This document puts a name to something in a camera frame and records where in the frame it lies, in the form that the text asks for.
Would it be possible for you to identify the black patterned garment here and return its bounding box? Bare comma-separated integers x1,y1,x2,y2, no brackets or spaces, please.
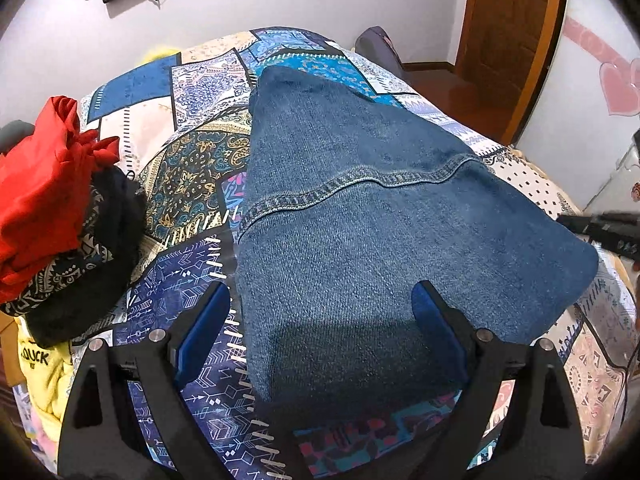
1,166,146,348

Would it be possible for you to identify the yellow printed garment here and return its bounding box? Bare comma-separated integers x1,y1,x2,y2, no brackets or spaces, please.
17,327,74,442

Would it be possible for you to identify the white cabinet with stickers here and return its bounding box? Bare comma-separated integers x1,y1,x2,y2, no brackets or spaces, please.
586,131,640,214

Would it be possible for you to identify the red garment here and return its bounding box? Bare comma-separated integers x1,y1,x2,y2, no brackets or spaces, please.
1,96,119,302

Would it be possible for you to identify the patchwork patterned bed cover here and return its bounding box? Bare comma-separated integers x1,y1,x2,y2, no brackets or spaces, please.
73,27,639,479

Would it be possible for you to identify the grey blue backpack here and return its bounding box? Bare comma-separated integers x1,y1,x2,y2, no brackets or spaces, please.
355,26,406,80

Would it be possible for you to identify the brown wooden door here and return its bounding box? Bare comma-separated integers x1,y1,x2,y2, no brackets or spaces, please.
454,0,566,145

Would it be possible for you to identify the blue denim jacket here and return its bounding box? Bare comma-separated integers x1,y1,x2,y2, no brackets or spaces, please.
236,66,599,411

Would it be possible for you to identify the white wardrobe with pink hearts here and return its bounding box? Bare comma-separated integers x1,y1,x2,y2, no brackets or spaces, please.
518,0,639,210

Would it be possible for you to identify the dark green garment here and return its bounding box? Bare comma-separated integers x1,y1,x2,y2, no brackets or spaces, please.
0,119,35,155

